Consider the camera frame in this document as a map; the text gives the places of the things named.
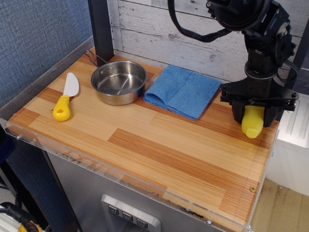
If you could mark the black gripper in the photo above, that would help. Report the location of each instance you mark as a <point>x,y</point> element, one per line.
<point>265,93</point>

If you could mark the yellow handled toy knife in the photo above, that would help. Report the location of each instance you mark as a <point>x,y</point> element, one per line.
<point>61,111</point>

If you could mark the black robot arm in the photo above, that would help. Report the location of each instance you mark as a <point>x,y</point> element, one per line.
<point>266,28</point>

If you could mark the stainless steel cabinet front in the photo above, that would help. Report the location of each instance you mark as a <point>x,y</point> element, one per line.
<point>84,190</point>

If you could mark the black right vertical post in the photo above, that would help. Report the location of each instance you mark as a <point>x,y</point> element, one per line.
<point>301,60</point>

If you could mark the clear acrylic table guard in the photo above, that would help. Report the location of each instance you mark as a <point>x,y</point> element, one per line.
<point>203,172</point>

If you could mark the white ribbed side appliance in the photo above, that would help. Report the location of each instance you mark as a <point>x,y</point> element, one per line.
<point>289,163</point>

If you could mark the black vertical post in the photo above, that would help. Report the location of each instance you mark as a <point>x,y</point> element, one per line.
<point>301,60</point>
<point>101,28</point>

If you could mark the yellow plastic squeeze bottle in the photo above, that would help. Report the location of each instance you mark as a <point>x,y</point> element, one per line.
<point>253,121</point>

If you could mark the yellow black object bottom left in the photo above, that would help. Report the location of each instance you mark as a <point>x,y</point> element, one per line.
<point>15,219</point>

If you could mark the silver button control panel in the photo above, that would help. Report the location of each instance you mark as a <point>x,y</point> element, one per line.
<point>130,213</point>

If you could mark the blue folded cloth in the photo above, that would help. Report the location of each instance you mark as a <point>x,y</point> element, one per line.
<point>182,92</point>

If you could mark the black left vertical post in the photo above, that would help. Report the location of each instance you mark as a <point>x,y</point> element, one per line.
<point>101,28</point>

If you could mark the stainless steel pot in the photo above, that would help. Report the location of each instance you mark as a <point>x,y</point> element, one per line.
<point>118,82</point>

